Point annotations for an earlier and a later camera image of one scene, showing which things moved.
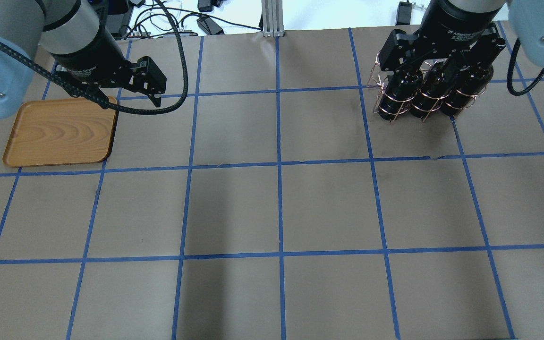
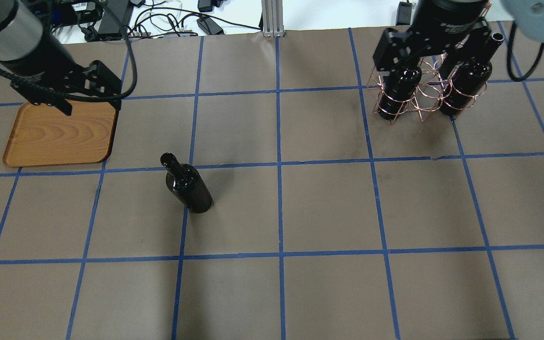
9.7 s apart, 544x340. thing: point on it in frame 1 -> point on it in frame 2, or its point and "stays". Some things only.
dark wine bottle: [435, 87] -> [185, 182]
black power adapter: [209, 26] stays
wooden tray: [61, 131] stays
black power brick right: [403, 13] stays
